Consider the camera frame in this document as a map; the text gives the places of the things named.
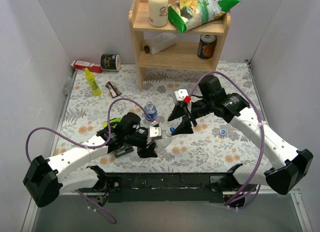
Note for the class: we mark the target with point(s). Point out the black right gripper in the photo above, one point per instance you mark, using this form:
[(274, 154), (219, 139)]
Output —
[(189, 116)]

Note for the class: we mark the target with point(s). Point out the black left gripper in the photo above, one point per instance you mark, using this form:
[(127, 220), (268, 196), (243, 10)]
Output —
[(149, 144)]

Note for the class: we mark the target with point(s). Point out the clear plastic bottle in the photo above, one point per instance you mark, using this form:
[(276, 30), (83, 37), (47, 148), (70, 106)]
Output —
[(166, 139)]

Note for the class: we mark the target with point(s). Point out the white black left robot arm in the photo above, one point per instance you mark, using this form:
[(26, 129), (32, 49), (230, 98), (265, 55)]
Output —
[(47, 178)]

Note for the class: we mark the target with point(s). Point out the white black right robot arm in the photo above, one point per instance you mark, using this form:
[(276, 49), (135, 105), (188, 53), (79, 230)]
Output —
[(288, 164)]

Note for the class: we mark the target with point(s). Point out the small blue-label water bottle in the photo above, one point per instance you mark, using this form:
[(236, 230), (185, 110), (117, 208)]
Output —
[(152, 113)]

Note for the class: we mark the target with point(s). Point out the yellow squeeze bottle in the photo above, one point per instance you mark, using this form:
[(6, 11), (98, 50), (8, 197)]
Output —
[(92, 82)]

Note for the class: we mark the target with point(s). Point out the lying white bottle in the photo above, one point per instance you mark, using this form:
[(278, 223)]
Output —
[(160, 42)]

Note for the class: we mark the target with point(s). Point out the cream lotion bottle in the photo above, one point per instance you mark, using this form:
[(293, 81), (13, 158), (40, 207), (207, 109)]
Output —
[(158, 12)]

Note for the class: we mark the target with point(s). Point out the black green razor box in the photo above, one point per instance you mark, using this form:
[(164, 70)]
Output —
[(116, 144)]

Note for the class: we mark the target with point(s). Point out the brown chocolate bar wrapper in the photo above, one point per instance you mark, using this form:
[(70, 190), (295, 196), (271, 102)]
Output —
[(113, 90)]

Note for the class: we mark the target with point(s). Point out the wooden two-tier shelf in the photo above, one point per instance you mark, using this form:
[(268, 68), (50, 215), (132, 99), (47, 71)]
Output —
[(182, 55)]

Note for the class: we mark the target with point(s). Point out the floral table cloth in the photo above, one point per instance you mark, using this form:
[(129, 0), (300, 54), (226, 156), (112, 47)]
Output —
[(206, 150)]

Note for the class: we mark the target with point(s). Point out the dark tin can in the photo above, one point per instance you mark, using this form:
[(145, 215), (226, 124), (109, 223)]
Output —
[(206, 46)]

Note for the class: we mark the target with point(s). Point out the black white paper cup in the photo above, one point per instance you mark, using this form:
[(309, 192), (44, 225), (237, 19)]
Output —
[(110, 62)]

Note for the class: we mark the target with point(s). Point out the red white toothpaste box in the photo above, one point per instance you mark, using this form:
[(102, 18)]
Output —
[(82, 65)]

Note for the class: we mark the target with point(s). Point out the green chips bag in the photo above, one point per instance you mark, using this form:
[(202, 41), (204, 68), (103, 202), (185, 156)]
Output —
[(189, 14)]

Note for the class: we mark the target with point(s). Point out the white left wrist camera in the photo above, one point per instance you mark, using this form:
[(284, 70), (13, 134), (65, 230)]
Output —
[(155, 133)]

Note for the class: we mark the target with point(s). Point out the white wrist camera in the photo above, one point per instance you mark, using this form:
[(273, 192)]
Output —
[(155, 133), (181, 97)]

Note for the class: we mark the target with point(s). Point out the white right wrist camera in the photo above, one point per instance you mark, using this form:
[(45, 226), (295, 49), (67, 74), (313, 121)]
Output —
[(181, 97)]

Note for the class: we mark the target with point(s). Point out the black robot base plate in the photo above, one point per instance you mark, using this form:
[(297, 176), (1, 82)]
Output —
[(162, 187)]

